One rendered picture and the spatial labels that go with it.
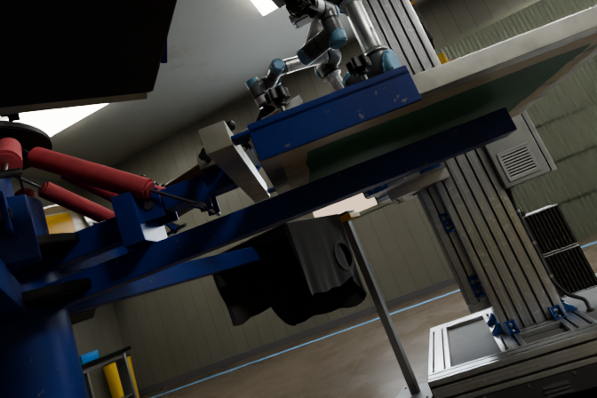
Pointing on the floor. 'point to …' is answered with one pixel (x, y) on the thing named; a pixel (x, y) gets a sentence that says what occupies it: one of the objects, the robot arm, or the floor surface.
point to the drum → (117, 378)
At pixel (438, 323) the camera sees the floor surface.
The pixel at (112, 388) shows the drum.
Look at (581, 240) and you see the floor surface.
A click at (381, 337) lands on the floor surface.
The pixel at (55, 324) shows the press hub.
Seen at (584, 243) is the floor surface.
